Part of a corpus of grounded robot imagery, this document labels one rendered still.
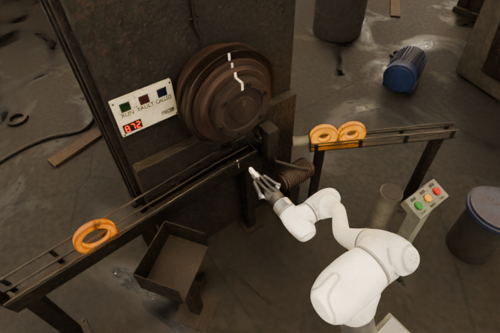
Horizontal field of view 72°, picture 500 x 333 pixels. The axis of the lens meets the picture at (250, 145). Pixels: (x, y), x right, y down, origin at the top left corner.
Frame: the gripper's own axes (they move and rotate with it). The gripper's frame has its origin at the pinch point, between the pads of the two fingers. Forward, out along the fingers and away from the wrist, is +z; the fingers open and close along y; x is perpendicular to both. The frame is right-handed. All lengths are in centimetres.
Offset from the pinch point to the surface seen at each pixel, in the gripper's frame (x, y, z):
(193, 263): -13, -46, -17
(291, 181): -23.1, 24.5, -3.5
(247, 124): 26.8, 1.5, 8.5
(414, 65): -48, 212, 42
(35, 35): -108, -54, 397
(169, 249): -13, -51, -5
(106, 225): -2, -70, 15
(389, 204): -22, 59, -46
